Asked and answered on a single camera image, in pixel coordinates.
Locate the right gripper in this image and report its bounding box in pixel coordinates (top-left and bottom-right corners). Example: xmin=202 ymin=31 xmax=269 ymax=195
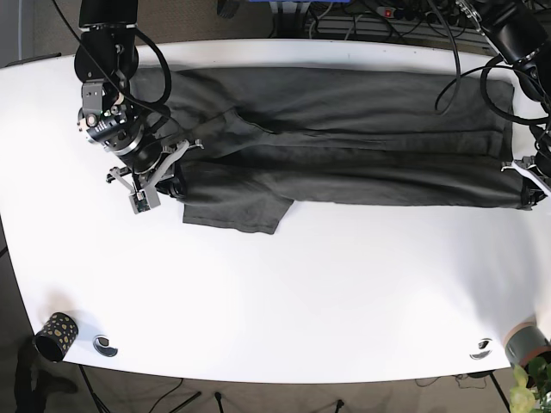
xmin=106 ymin=136 xmax=204 ymax=214

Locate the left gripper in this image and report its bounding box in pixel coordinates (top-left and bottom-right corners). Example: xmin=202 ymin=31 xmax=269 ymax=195
xmin=503 ymin=156 xmax=551 ymax=211

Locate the dark grey T-shirt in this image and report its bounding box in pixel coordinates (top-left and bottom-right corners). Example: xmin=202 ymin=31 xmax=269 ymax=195
xmin=121 ymin=65 xmax=539 ymax=236

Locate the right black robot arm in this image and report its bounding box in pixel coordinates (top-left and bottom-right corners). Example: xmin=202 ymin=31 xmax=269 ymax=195
xmin=74 ymin=1 xmax=202 ymax=213

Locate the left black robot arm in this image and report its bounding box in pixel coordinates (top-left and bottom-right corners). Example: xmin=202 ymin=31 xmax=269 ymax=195
xmin=456 ymin=1 xmax=550 ymax=196

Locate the grey plant pot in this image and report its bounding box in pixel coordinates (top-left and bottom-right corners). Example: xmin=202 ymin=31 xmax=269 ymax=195
xmin=503 ymin=323 xmax=550 ymax=367

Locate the black gold-dotted cup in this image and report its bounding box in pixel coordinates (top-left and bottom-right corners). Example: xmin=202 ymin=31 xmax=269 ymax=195
xmin=34 ymin=312 xmax=79 ymax=363

